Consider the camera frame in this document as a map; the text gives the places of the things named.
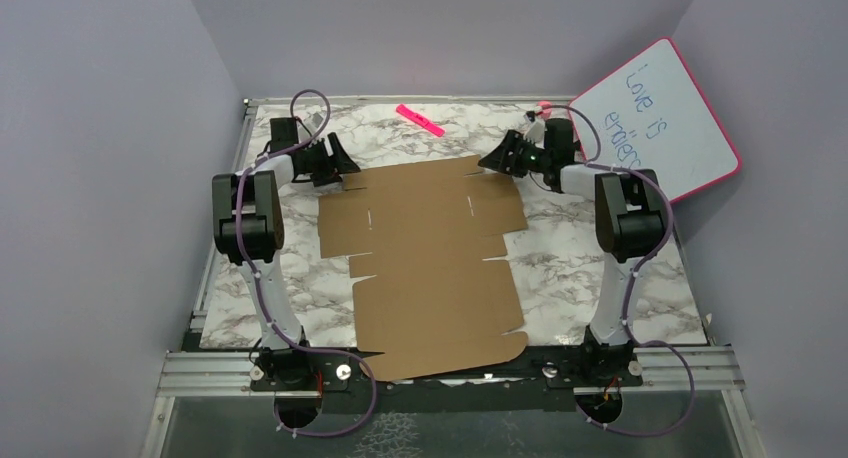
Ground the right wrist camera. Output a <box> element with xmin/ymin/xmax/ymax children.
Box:
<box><xmin>523</xmin><ymin>111</ymin><xmax>545</xmax><ymax>143</ymax></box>

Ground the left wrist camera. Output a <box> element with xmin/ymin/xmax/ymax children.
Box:
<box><xmin>296</xmin><ymin>113</ymin><xmax>326</xmax><ymax>134</ymax></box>

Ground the pink-framed whiteboard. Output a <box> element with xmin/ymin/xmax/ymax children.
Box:
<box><xmin>569</xmin><ymin>37</ymin><xmax>741</xmax><ymax>202</ymax></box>

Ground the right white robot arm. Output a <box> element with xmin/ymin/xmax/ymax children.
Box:
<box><xmin>478</xmin><ymin>118</ymin><xmax>673</xmax><ymax>385</ymax></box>

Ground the pink-capped pen jar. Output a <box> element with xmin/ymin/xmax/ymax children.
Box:
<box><xmin>538</xmin><ymin>101</ymin><xmax>552</xmax><ymax>120</ymax></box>

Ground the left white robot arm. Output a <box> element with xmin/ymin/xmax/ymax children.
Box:
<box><xmin>212</xmin><ymin>117</ymin><xmax>360</xmax><ymax>389</ymax></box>

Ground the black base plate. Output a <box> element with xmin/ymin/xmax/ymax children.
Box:
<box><xmin>158</xmin><ymin>345</ymin><xmax>647</xmax><ymax>415</ymax></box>

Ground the brown cardboard box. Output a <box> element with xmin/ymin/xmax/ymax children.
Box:
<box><xmin>317</xmin><ymin>156</ymin><xmax>528</xmax><ymax>381</ymax></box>

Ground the aluminium frame rail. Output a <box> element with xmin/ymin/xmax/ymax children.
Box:
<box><xmin>142</xmin><ymin>96</ymin><xmax>766</xmax><ymax>457</ymax></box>

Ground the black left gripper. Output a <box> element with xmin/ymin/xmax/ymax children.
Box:
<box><xmin>297</xmin><ymin>132</ymin><xmax>360</xmax><ymax>186</ymax></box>

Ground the pink highlighter marker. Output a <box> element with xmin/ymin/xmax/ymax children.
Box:
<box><xmin>395</xmin><ymin>104</ymin><xmax>445</xmax><ymax>137</ymax></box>

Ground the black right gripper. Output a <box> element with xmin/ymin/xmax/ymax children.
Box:
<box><xmin>477</xmin><ymin>130</ymin><xmax>550</xmax><ymax>179</ymax></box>

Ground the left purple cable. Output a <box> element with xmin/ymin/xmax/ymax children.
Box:
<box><xmin>235</xmin><ymin>89</ymin><xmax>380</xmax><ymax>440</ymax></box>

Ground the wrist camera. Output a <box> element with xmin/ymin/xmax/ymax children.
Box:
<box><xmin>523</xmin><ymin>111</ymin><xmax>545</xmax><ymax>143</ymax></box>
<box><xmin>296</xmin><ymin>113</ymin><xmax>326</xmax><ymax>134</ymax></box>

